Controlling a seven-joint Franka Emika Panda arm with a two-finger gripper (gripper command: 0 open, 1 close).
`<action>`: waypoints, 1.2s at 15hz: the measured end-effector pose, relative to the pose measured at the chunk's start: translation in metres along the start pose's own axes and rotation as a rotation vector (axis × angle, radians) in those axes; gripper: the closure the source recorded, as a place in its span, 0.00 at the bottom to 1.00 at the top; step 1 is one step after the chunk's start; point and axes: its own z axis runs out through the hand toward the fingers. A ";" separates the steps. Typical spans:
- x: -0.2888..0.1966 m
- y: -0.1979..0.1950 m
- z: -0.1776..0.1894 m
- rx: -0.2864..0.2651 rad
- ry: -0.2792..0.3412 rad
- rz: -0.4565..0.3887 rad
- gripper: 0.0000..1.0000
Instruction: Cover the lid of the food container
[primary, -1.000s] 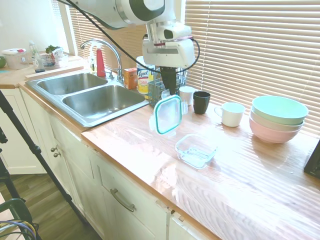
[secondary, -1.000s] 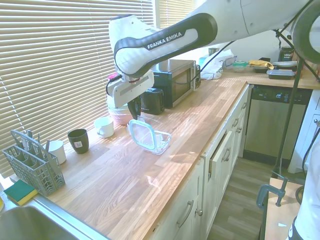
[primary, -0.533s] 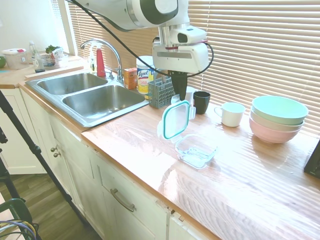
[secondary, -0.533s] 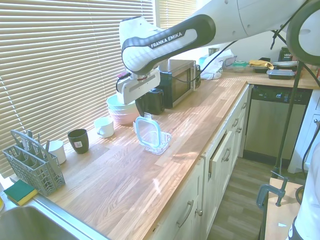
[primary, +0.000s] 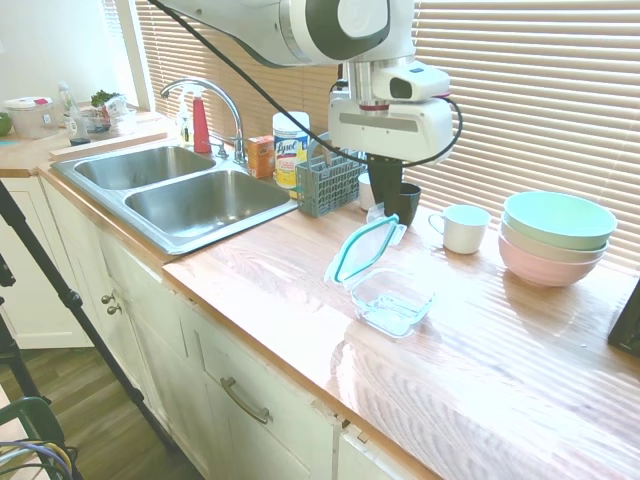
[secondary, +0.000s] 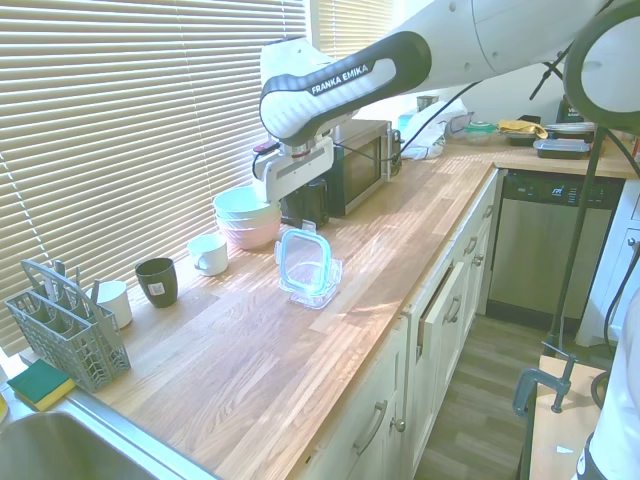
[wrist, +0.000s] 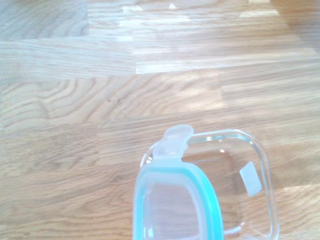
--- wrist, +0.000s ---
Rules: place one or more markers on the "clear lid with teal seal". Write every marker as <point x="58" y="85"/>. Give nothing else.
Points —
<point x="172" y="200"/>

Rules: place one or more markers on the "square clear glass food container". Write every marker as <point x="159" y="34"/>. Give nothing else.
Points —
<point x="250" y="180"/>

